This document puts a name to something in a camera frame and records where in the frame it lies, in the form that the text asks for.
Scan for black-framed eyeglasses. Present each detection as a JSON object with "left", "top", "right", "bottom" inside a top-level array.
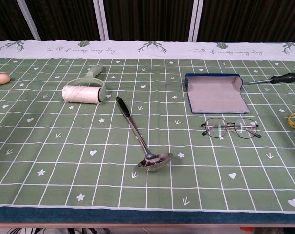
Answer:
[{"left": 200, "top": 118, "right": 261, "bottom": 139}]

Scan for blue glasses case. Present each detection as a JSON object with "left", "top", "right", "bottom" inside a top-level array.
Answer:
[{"left": 185, "top": 72, "right": 251, "bottom": 114}]

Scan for green lint roller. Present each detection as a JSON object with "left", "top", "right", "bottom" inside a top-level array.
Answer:
[{"left": 61, "top": 64, "right": 107, "bottom": 106}]

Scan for green grid tablecloth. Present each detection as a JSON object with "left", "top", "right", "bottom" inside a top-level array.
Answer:
[{"left": 0, "top": 40, "right": 295, "bottom": 224}]

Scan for black yellow screwdriver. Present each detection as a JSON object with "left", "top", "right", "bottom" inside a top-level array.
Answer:
[{"left": 244, "top": 72, "right": 295, "bottom": 85}]

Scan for small wooden mallet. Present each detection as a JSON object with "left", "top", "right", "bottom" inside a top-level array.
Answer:
[{"left": 0, "top": 73, "right": 11, "bottom": 86}]

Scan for steel ladle black handle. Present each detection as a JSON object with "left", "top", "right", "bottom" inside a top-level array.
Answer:
[{"left": 115, "top": 96, "right": 174, "bottom": 172}]

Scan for white partition post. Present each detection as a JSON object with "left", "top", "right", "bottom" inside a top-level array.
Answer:
[
  {"left": 92, "top": 0, "right": 110, "bottom": 41},
  {"left": 16, "top": 0, "right": 42, "bottom": 41},
  {"left": 187, "top": 0, "right": 204, "bottom": 42}
]

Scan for yellow braided rope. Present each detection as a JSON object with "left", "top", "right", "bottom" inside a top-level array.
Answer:
[{"left": 287, "top": 106, "right": 295, "bottom": 129}]

